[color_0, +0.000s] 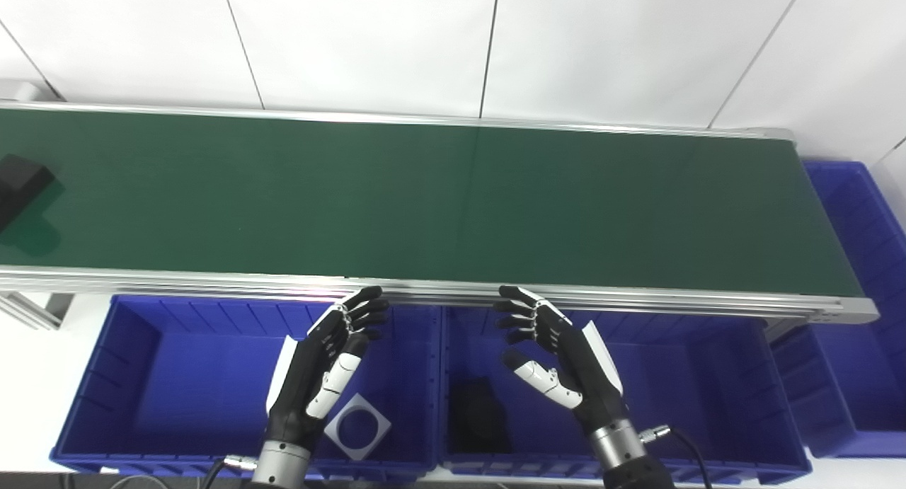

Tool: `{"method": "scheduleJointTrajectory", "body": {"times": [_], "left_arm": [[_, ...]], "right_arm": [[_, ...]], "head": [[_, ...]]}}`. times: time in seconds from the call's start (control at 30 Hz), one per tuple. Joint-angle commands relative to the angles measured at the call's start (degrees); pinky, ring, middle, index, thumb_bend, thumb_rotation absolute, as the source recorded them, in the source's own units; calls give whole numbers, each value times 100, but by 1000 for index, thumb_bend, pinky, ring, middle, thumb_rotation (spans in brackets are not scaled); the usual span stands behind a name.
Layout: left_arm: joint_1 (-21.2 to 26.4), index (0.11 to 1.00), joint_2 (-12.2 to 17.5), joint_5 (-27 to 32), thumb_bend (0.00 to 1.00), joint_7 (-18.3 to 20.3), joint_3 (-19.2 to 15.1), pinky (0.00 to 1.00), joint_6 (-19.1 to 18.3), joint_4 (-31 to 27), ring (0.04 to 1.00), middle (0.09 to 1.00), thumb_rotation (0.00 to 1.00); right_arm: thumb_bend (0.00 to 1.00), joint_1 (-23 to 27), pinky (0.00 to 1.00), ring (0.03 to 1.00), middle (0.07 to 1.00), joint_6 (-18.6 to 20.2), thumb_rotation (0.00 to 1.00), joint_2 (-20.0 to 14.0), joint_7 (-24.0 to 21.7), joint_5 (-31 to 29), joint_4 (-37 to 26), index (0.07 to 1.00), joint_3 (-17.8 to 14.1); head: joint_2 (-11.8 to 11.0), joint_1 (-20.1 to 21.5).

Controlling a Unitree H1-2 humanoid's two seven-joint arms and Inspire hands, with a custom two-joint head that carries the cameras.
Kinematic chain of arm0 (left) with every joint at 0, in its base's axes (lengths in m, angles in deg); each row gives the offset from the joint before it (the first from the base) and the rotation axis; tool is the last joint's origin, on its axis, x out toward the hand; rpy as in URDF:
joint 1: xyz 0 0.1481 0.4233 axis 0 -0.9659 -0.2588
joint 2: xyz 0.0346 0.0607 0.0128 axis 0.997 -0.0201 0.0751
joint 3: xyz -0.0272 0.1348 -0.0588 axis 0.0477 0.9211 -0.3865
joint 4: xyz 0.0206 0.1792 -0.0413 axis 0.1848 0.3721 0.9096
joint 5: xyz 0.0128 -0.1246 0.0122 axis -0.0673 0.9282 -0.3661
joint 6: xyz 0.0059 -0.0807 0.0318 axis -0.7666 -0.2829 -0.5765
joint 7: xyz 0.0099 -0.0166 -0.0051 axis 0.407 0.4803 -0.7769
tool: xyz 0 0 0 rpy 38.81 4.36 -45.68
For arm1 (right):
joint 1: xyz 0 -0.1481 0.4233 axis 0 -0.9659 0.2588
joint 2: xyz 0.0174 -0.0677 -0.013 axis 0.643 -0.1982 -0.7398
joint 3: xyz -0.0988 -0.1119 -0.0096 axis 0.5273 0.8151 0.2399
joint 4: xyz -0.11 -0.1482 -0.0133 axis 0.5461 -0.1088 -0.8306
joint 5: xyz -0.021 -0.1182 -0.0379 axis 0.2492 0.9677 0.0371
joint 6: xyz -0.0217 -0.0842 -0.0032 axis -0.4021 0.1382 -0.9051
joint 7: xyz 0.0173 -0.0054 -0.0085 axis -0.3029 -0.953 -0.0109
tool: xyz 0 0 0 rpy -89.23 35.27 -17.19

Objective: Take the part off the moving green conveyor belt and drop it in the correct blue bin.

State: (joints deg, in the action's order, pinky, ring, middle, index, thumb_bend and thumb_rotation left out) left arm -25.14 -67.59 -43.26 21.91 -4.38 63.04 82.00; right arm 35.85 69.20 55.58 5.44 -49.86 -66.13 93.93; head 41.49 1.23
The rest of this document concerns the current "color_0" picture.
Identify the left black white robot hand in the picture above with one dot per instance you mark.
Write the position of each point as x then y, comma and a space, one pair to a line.
311, 376

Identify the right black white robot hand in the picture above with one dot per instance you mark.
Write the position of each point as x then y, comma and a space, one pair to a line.
580, 369

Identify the black cylinder block part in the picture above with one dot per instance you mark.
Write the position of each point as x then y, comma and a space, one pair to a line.
481, 418
21, 181

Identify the green conveyor belt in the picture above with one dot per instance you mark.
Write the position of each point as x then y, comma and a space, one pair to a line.
637, 301
425, 192

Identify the blue plastic bin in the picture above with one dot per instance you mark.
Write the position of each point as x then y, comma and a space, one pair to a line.
177, 376
863, 376
672, 390

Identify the aluminium conveyor leg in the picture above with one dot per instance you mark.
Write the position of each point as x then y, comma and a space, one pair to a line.
28, 308

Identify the grey conveyor end cap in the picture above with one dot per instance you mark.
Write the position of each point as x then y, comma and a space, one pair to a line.
18, 90

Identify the white square plate with hole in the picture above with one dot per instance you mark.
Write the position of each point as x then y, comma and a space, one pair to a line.
384, 426

